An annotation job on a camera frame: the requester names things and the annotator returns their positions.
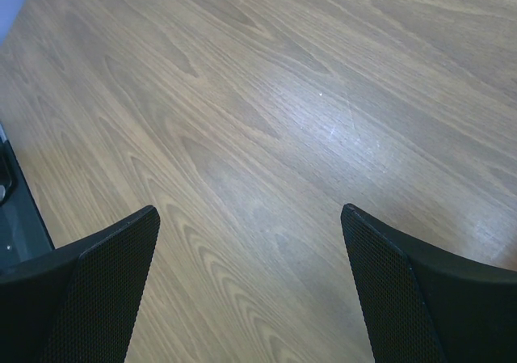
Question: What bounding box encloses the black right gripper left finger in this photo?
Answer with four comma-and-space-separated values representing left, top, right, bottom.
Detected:
1, 205, 160, 362

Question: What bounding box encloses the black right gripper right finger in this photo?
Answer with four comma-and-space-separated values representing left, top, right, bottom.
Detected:
341, 204, 516, 362

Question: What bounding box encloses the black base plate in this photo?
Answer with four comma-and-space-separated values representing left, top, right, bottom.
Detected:
1, 140, 54, 269

